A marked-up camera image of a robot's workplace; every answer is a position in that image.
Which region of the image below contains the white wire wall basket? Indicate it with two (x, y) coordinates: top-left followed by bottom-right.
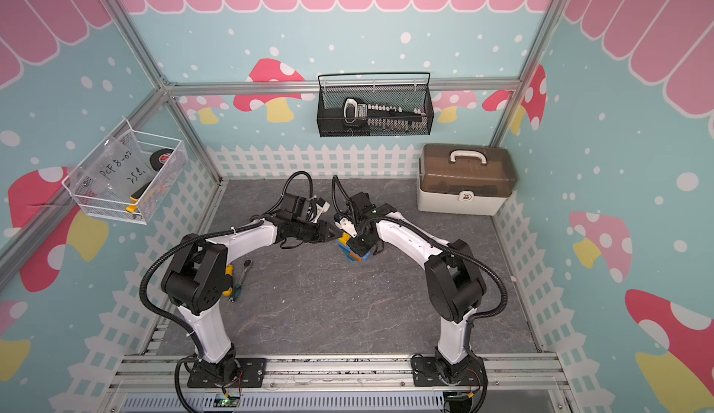
(61, 119), (188, 225)

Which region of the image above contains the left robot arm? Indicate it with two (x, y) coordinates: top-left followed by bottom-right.
(139, 184), (338, 391)

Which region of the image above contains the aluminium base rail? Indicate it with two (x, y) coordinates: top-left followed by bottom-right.
(99, 354), (579, 412)

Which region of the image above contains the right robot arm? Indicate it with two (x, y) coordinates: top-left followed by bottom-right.
(331, 175), (509, 386)

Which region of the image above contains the yellow lego brick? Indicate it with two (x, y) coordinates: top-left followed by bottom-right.
(338, 233), (351, 246)

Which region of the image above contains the black tape roll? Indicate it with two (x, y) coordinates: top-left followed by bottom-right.
(150, 148), (174, 171)

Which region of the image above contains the black wire wall basket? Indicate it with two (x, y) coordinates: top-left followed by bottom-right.
(316, 72), (434, 137)

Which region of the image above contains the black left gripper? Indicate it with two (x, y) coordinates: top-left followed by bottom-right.
(291, 218), (341, 243)

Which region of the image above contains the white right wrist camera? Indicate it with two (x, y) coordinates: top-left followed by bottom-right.
(338, 217), (357, 238)

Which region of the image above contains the white storage box brown lid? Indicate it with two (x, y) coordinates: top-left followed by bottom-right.
(416, 143), (518, 216)

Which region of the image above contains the socket set tool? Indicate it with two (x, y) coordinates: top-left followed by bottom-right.
(342, 98), (431, 134)

